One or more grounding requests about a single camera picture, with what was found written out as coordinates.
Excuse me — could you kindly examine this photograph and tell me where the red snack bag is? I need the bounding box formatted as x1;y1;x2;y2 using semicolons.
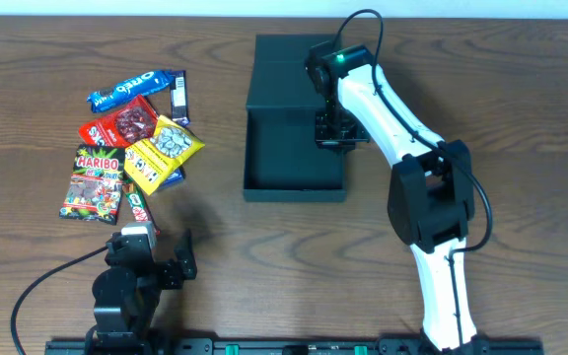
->
78;95;158;148

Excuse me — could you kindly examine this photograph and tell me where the dark purple chocolate bar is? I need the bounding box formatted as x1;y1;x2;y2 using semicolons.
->
170;70;190;127

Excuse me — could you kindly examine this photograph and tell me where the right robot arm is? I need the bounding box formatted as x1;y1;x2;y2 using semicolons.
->
305;41;476;352

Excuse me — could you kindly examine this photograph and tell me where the blue Eclipse mint box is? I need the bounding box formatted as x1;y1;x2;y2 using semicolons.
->
158;168;184;190

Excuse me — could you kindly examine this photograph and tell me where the yellow snack bag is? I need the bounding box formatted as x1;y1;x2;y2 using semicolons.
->
124;115;205;195

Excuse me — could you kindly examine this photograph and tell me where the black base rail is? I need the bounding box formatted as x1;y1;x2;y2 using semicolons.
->
44;336;544;355

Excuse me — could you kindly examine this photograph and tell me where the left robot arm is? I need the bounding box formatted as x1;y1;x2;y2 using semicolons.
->
83;222;197;354

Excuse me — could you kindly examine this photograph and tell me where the black box with lid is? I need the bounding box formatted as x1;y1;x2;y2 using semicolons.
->
243;34;347;203

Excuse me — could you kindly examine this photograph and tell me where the Haribo gummy bag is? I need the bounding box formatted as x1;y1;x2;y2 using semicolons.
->
59;144;125;225

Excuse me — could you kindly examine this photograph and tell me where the red KitKat bar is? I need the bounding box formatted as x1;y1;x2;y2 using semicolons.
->
122;180;161;236

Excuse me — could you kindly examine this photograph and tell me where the blue Oreo cookie pack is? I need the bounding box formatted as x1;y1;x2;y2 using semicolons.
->
87;70;173;113

